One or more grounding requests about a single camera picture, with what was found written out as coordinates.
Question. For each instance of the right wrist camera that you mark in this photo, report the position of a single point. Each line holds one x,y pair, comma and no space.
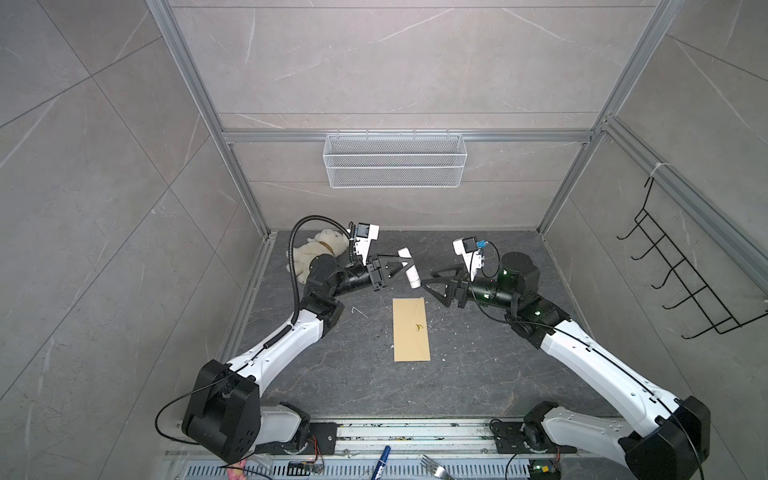
471,250

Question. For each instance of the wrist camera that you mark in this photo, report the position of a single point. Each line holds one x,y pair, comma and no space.
361,237
471,250

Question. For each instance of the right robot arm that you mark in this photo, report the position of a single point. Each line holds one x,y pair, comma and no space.
656,435

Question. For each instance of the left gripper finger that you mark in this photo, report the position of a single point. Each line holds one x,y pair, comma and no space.
392,269
391,258

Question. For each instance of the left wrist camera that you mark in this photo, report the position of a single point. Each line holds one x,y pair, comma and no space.
361,237

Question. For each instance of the yellow envelope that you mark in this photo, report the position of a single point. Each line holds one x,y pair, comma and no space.
410,332

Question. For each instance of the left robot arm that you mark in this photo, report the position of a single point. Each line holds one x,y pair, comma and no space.
224,413

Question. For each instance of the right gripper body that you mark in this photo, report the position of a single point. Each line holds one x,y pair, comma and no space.
483,292

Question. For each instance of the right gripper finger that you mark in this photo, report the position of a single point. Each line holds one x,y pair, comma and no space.
444,291
450,273

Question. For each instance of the black wire hook rack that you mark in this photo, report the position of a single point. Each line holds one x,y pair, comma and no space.
697,290

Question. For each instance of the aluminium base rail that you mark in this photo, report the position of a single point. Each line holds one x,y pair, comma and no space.
469,448

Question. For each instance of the white wire mesh basket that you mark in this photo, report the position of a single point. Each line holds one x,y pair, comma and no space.
368,161

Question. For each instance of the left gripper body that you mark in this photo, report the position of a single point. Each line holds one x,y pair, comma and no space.
368,277

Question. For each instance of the silver fork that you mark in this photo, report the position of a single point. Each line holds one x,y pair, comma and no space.
435,469

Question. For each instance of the blue marker pen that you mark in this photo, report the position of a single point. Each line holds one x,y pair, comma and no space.
379,467

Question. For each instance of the white glue stick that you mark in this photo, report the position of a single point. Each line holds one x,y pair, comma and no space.
410,270

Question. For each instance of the white teddy bear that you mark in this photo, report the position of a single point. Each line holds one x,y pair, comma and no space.
327,241

